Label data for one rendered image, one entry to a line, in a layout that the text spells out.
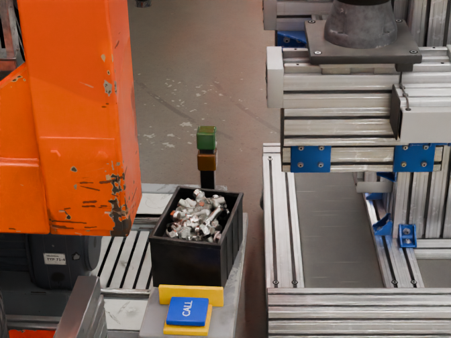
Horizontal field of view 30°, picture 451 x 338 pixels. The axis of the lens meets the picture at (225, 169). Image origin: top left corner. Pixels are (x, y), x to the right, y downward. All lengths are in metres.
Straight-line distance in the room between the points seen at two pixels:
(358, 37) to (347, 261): 0.65
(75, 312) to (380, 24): 0.84
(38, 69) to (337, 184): 1.18
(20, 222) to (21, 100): 0.26
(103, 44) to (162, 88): 2.17
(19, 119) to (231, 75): 2.23
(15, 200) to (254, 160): 1.49
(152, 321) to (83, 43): 0.52
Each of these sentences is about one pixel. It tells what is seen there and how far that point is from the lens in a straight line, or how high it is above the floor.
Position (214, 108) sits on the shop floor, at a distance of 3.44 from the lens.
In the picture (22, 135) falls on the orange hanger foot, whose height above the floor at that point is 0.73.
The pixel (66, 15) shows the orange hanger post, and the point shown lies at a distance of 1.49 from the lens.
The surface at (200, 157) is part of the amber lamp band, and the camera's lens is 1.77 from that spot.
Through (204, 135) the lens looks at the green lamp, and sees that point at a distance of 1.74.
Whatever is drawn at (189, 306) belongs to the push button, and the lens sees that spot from 1.55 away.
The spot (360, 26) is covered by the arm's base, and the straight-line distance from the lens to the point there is 1.74.
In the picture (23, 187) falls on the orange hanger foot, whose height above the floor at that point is 0.63.
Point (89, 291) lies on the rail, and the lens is 1.76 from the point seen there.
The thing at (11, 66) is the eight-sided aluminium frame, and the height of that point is 0.75.
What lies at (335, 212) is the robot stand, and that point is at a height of 0.21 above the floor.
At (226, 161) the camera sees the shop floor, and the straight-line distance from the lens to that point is 3.03.
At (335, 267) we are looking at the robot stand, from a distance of 2.12.
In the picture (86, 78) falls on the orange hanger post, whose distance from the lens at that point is 1.52.
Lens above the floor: 1.43
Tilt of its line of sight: 29 degrees down
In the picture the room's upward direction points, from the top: 1 degrees counter-clockwise
